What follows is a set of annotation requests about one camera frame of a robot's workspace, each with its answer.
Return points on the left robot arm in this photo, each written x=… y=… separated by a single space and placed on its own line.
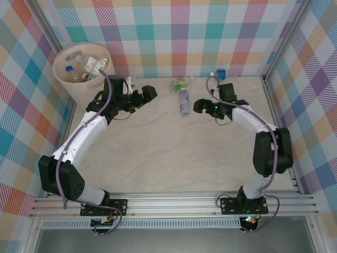
x=79 y=139

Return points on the beige plastic bin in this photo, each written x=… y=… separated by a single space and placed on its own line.
x=76 y=89

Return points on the blue cap water bottle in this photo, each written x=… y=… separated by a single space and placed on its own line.
x=184 y=104

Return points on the aluminium frame post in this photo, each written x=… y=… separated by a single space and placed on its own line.
x=44 y=13
x=287 y=39

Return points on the aluminium side rail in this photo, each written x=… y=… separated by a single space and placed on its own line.
x=69 y=118
x=273 y=110

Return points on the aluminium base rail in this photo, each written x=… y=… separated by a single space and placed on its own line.
x=171 y=205

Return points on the green cap white label bottle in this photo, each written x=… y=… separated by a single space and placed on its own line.
x=102 y=62

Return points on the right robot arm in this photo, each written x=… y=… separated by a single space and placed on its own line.
x=273 y=153

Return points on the blue label clear bottle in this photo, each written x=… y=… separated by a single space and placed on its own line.
x=221 y=74

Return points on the small green cap bottle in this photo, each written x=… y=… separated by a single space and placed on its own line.
x=91 y=77

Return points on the small black controller board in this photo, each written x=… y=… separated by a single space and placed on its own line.
x=101 y=224
x=250 y=222

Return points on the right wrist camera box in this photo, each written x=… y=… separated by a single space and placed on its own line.
x=214 y=92

